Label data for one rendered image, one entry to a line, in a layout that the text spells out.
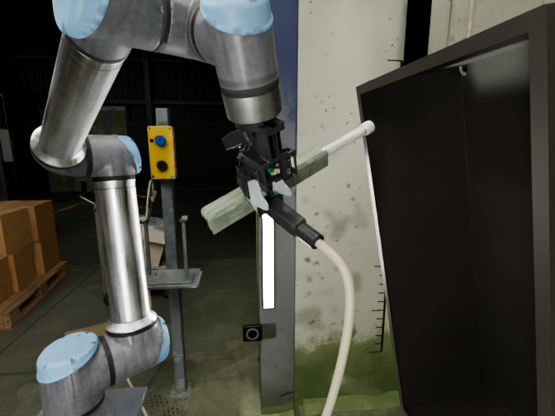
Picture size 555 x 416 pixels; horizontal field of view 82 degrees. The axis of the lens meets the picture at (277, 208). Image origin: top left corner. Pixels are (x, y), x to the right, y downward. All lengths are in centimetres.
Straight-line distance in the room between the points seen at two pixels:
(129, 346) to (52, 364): 19
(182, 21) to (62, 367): 88
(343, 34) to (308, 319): 139
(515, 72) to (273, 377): 168
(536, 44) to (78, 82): 66
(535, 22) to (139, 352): 115
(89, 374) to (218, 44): 92
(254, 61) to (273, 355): 161
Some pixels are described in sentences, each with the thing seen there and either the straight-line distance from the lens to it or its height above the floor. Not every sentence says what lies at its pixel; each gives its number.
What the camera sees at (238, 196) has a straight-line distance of 64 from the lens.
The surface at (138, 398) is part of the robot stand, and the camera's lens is 131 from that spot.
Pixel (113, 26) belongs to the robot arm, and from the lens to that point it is 52.
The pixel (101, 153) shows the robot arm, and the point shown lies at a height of 144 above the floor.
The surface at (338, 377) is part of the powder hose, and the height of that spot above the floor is 107.
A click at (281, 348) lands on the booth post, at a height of 40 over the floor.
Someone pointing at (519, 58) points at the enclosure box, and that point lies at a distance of 108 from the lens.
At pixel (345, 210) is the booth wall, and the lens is 162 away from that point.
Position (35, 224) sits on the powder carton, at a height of 68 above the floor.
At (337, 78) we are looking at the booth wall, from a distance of 160.
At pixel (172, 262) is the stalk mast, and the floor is 83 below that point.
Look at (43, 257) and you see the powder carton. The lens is 410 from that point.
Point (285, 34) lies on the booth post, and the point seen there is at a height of 194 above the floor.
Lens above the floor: 146
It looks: 11 degrees down
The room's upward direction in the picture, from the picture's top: straight up
